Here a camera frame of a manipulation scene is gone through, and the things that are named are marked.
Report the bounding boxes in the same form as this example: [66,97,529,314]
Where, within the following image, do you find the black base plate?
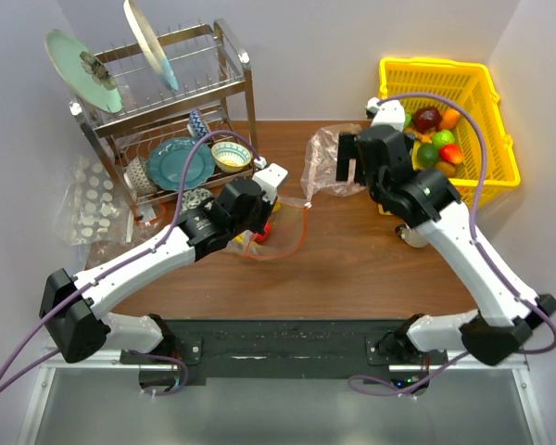
[120,318,450,388]

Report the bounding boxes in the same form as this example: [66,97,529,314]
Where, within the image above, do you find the red toy tomato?
[254,222,272,244]

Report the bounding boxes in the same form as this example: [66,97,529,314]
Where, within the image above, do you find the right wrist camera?
[365,97,406,132]

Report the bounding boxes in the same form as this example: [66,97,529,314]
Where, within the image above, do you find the teal scalloped plate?
[146,137,216,191]

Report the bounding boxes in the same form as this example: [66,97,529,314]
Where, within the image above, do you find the yellow toy banana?
[233,203,282,246]

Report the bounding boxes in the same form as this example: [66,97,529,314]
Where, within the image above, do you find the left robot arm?
[40,173,281,363]

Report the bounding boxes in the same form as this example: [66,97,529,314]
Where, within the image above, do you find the grey patterned bowl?
[123,157,158,196]

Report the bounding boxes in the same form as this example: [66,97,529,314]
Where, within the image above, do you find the yellow inside patterned bowl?
[211,141,252,173]

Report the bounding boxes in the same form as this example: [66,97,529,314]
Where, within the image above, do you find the beige and blue plate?
[123,0,178,92]

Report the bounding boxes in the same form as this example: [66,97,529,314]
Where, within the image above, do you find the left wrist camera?
[253,163,288,204]

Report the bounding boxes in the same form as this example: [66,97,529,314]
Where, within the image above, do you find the white enamel mug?
[395,223,429,248]

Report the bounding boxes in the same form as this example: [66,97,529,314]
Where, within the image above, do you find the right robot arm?
[335,124,556,366]

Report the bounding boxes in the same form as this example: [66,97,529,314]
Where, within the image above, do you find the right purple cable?
[347,92,556,398]

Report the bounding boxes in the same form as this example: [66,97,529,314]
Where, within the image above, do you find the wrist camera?
[253,163,288,204]
[365,97,406,132]

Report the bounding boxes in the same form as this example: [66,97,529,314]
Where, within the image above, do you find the dark red toy fruit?
[412,106,442,134]

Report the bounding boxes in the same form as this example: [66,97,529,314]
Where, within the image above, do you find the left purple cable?
[0,129,268,400]

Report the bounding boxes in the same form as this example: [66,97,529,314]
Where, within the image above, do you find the aluminium frame rail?
[19,350,550,444]

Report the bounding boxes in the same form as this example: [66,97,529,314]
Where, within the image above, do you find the metal dish rack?
[69,19,258,220]

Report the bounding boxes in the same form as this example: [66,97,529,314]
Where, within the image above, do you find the polka dot plastic bag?
[56,156,167,271]

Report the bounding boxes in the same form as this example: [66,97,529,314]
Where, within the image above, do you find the dark green toy lime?
[416,143,439,168]

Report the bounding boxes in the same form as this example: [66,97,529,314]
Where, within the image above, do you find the mint green flower plate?
[44,30,122,114]

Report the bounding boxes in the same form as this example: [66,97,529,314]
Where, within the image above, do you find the crumpled pink printed bag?
[300,123,365,201]

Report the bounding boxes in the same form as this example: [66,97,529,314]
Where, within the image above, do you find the purple cable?
[347,92,556,398]
[0,129,268,400]

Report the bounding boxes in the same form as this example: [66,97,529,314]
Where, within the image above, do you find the light green toy apple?
[432,130,456,149]

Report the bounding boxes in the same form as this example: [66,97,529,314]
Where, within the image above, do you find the blue zigzag bowl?
[186,108,211,140]

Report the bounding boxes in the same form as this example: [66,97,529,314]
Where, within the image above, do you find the brown toy cookie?
[405,127,436,144]

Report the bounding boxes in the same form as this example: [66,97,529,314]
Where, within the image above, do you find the clear zip top bag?
[225,197,311,261]

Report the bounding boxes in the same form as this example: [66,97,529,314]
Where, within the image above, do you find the yellow plastic basket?
[378,57,521,209]

